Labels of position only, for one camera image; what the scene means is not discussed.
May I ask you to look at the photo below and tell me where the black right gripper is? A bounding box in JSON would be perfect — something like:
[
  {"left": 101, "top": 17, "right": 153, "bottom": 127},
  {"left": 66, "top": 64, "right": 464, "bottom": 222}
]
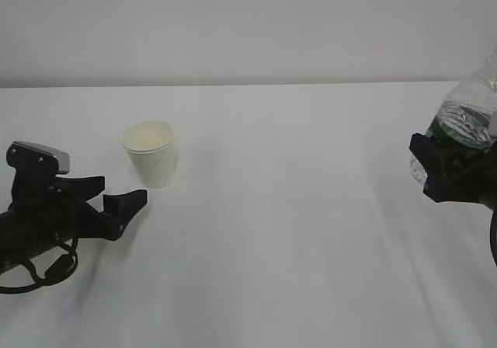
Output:
[{"left": 409, "top": 133, "right": 496, "bottom": 208}]

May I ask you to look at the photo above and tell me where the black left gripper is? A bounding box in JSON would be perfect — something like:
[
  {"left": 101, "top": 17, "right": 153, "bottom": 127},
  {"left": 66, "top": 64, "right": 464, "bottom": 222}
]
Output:
[{"left": 7, "top": 176, "right": 148, "bottom": 255}]

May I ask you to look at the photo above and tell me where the clear water bottle green label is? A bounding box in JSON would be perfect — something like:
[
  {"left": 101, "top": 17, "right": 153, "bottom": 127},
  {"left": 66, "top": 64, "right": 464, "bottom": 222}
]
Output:
[{"left": 409, "top": 44, "right": 497, "bottom": 188}]

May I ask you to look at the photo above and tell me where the white paper cup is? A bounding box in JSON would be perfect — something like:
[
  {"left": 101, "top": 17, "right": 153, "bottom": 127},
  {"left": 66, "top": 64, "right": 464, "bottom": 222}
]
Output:
[{"left": 122, "top": 120, "right": 177, "bottom": 189}]

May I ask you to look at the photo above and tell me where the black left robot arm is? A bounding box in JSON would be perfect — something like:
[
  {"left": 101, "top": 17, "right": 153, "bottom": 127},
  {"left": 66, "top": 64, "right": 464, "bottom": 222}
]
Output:
[{"left": 1, "top": 176, "right": 148, "bottom": 273}]

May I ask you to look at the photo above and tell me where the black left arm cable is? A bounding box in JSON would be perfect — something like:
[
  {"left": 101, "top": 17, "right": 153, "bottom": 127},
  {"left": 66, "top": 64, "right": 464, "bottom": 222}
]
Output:
[{"left": 0, "top": 196, "right": 81, "bottom": 295}]

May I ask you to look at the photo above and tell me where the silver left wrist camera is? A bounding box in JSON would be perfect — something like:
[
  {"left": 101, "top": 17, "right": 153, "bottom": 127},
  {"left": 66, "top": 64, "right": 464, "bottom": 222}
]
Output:
[{"left": 6, "top": 141, "right": 70, "bottom": 177}]

